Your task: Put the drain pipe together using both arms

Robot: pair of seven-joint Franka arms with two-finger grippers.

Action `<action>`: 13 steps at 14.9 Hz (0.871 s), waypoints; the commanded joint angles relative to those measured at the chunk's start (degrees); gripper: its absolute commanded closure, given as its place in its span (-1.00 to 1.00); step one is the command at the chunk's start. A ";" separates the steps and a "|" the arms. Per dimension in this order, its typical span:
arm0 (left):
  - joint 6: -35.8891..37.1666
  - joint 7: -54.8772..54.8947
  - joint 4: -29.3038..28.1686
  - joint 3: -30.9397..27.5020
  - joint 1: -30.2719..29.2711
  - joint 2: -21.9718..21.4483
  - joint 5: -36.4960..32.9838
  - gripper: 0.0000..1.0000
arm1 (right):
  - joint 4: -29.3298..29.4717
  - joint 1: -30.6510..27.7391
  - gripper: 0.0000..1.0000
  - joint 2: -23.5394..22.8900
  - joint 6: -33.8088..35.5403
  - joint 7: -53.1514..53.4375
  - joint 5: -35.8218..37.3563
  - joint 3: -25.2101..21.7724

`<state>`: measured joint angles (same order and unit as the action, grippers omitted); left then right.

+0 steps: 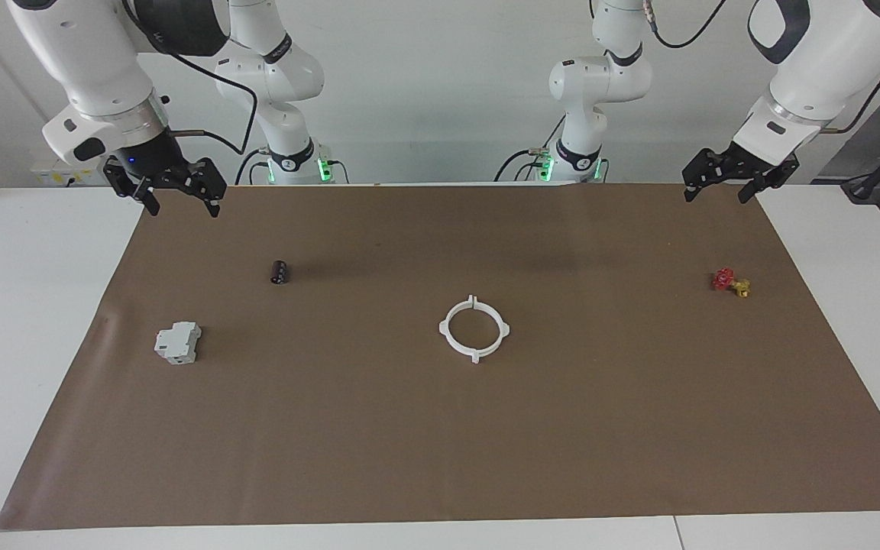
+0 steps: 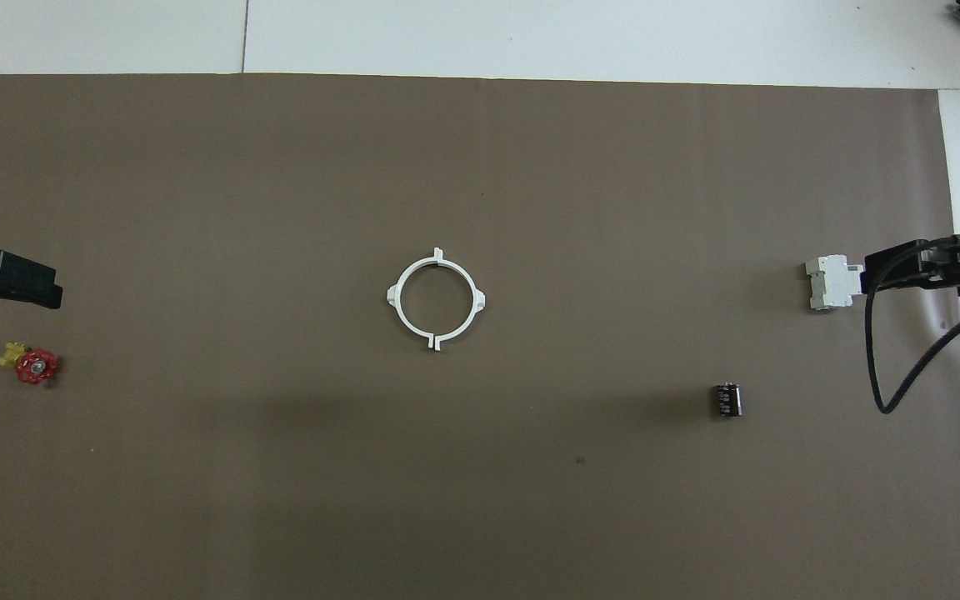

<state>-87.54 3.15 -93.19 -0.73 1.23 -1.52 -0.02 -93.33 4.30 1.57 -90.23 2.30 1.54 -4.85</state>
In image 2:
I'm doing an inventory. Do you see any white half-ring pipe clamp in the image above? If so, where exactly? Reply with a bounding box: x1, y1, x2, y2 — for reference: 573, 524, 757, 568
436, 248, 490, 349
385, 247, 441, 353

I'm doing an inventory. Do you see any red and yellow valve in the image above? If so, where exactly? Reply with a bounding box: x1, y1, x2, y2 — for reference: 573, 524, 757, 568
0, 339, 60, 386

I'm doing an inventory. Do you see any white circuit breaker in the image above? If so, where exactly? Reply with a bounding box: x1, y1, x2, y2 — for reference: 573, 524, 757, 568
805, 254, 866, 313

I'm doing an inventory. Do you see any black cylindrical capacitor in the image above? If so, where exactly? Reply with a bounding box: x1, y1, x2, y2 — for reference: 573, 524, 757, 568
711, 381, 744, 418

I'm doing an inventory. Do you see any brown paper mat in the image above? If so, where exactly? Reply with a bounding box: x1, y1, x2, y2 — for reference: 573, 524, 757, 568
0, 73, 960, 600

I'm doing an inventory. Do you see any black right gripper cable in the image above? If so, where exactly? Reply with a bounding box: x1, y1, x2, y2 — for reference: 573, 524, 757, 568
863, 242, 960, 415

